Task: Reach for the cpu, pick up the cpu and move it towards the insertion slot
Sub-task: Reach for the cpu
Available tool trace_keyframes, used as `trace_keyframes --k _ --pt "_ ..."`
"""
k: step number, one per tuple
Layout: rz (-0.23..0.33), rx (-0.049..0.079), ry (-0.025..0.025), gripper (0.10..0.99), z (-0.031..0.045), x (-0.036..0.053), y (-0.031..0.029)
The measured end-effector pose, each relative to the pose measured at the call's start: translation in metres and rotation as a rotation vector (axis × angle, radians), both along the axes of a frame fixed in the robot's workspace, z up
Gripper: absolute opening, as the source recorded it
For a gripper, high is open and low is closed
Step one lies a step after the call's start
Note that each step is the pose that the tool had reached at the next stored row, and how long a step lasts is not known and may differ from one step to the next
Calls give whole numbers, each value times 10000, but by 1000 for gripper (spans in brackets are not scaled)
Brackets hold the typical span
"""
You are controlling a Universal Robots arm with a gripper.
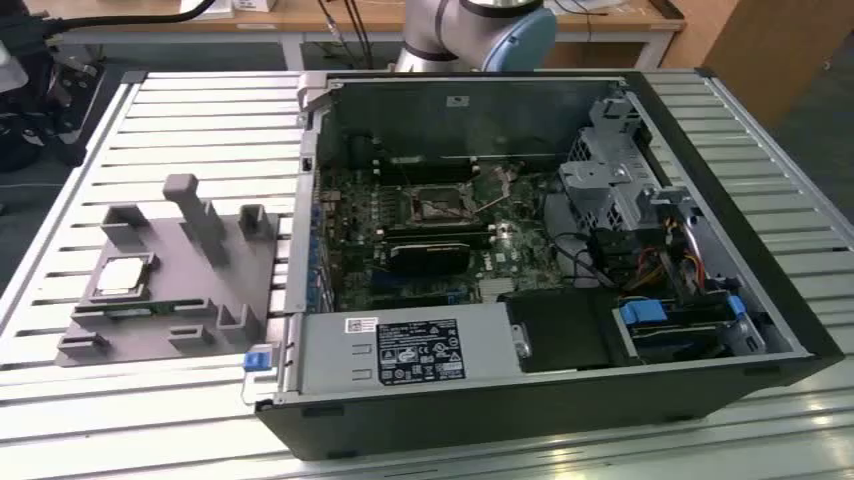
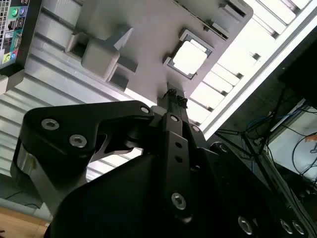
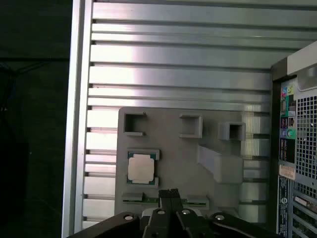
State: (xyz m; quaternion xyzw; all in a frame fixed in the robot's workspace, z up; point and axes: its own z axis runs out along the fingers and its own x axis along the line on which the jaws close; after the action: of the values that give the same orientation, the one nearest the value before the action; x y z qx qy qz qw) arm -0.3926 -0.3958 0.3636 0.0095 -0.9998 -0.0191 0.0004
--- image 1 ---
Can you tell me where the silver square CPU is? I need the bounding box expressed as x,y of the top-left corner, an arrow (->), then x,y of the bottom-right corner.
92,258 -> 152,299

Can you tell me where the black RAM slot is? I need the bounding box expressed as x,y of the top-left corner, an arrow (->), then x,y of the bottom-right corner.
376,172 -> 476,187
383,225 -> 490,238
374,160 -> 479,176

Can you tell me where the CPU socket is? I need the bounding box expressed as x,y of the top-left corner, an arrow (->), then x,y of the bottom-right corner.
406,184 -> 479,226

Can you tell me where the grey parts rack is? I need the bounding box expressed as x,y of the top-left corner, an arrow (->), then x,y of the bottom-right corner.
52,173 -> 282,370

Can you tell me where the green RAM stick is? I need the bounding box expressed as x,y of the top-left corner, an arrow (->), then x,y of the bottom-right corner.
105,299 -> 201,319

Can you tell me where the blue case latch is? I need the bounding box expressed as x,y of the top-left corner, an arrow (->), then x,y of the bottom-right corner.
243,347 -> 275,374

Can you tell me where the black graphics card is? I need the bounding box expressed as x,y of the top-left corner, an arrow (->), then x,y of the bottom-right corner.
386,242 -> 472,276

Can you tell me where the silver power supply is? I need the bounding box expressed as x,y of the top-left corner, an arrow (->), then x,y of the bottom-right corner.
296,302 -> 528,394

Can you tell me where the metal socket cover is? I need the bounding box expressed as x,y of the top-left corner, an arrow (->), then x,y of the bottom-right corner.
470,162 -> 522,211

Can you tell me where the green motherboard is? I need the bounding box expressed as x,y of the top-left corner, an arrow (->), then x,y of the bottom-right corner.
312,159 -> 588,314

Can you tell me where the small silver heatsink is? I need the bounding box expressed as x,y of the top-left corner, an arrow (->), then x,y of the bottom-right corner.
476,278 -> 522,301

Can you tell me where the silver metal drive cage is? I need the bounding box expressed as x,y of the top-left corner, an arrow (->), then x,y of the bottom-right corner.
556,97 -> 668,231

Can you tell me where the wooden desk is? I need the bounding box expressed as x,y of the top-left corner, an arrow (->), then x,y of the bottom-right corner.
25,0 -> 689,71

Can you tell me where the black air shroud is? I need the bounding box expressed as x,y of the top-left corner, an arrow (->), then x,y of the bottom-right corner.
499,289 -> 632,374

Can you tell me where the black open PC case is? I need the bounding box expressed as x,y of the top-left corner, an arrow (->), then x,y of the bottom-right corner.
252,67 -> 846,464

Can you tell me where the hard disk in blue carrier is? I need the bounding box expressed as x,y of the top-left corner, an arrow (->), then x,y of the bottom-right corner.
612,294 -> 749,361

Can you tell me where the wooden cabinet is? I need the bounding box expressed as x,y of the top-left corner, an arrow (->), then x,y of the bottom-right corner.
666,0 -> 854,131

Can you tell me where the thick black cable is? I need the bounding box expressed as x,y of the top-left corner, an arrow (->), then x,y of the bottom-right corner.
39,0 -> 221,32

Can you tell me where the black wire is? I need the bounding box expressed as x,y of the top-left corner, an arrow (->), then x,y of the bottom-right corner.
546,232 -> 622,291

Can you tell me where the coloured wire bundle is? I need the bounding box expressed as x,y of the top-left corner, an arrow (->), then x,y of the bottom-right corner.
632,247 -> 709,291

